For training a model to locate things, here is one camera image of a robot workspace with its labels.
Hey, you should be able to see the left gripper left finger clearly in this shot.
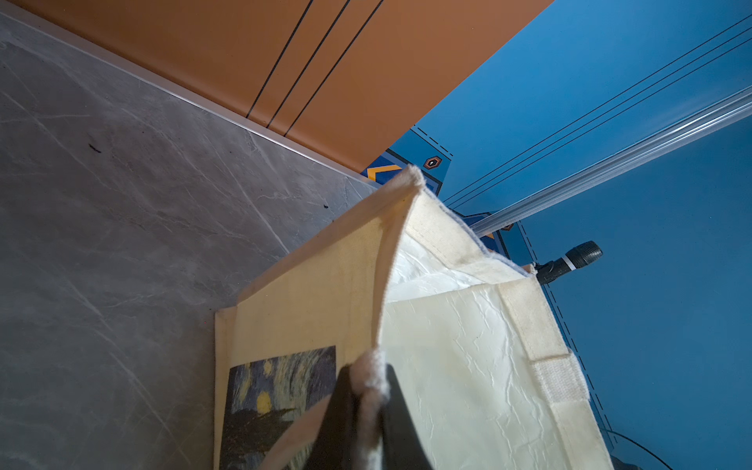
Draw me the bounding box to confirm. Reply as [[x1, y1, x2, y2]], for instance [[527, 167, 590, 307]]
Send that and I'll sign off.
[[304, 365, 360, 470]]

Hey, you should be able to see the cream canvas bag starry print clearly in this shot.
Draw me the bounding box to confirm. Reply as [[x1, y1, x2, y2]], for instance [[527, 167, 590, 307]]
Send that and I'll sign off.
[[213, 168, 612, 469]]

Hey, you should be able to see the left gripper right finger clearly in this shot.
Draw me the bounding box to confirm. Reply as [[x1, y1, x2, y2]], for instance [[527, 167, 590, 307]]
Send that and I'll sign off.
[[381, 364, 433, 470]]

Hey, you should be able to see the black microphone on stand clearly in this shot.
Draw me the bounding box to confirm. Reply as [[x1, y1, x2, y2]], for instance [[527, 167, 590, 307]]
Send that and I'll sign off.
[[535, 241, 603, 285]]

